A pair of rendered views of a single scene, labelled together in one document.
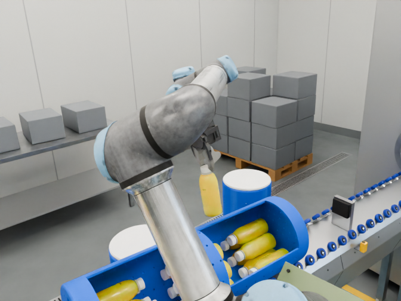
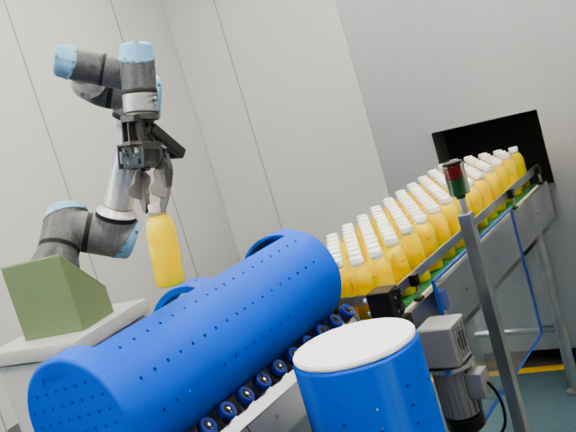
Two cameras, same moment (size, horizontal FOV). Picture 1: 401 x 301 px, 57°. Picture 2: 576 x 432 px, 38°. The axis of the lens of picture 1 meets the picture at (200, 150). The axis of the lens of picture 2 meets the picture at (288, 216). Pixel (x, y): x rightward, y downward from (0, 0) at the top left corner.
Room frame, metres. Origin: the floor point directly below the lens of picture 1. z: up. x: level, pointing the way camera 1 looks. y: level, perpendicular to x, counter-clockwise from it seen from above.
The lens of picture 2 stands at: (3.00, -0.43, 1.61)
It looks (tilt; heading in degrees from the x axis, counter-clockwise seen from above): 8 degrees down; 159
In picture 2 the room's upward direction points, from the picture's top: 16 degrees counter-clockwise
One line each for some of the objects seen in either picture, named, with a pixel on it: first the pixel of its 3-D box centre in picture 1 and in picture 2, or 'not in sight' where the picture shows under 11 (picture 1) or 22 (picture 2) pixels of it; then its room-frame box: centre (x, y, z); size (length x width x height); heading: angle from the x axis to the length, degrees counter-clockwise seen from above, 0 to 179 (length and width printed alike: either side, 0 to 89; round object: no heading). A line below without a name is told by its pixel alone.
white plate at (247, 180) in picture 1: (246, 179); not in sight; (1.95, -0.26, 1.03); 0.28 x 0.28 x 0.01
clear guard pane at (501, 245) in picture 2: not in sight; (494, 310); (0.67, 1.09, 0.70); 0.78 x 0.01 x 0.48; 125
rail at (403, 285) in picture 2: not in sight; (479, 218); (0.47, 1.26, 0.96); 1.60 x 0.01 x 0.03; 125
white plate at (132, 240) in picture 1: (141, 242); (353, 344); (1.36, 0.27, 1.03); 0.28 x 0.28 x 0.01
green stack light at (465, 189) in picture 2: not in sight; (458, 186); (0.89, 0.94, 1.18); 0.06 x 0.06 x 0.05
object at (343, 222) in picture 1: (341, 213); not in sight; (1.57, -0.68, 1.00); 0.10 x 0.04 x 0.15; 35
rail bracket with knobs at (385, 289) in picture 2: not in sight; (384, 306); (0.95, 0.57, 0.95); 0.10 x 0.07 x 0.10; 35
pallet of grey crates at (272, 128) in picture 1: (258, 118); not in sight; (4.73, -0.79, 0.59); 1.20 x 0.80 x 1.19; 41
